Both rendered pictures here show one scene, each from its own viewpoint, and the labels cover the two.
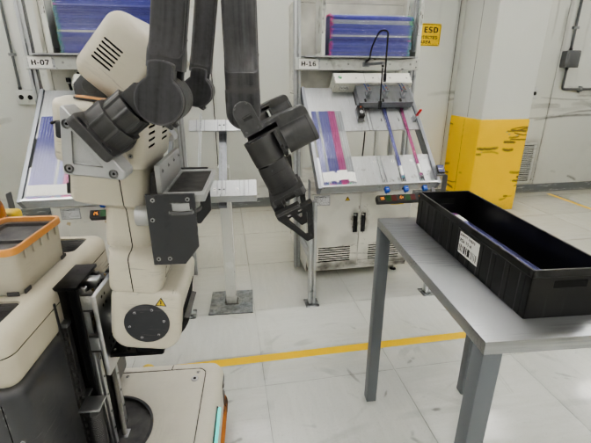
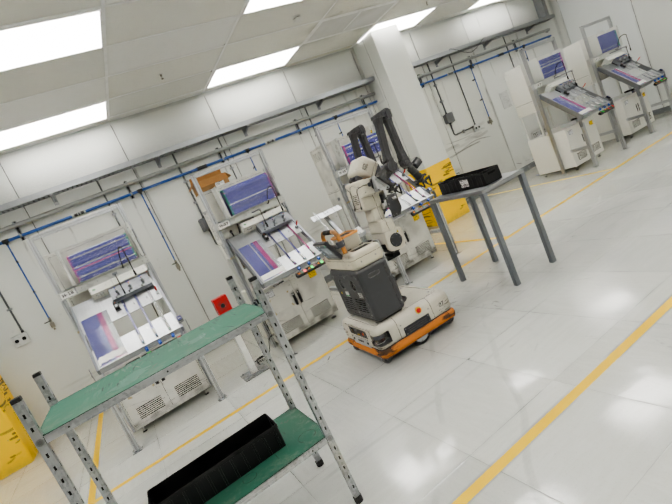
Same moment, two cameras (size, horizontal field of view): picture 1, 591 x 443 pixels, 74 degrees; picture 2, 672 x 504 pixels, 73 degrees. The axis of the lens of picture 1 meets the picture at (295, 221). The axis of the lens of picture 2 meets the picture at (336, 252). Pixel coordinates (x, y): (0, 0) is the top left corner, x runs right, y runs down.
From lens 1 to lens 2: 2.81 m
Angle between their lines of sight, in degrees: 18
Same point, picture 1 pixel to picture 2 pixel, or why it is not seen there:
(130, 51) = (369, 163)
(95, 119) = (381, 175)
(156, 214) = (389, 202)
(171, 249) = (395, 210)
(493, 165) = not seen: hidden behind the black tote
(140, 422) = not seen: hidden behind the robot
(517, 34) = (417, 118)
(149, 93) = (390, 165)
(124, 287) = (387, 229)
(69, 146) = (377, 184)
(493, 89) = (421, 150)
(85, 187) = (367, 204)
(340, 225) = not seen: hidden behind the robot
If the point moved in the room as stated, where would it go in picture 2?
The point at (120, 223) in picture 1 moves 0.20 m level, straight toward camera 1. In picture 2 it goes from (377, 213) to (396, 206)
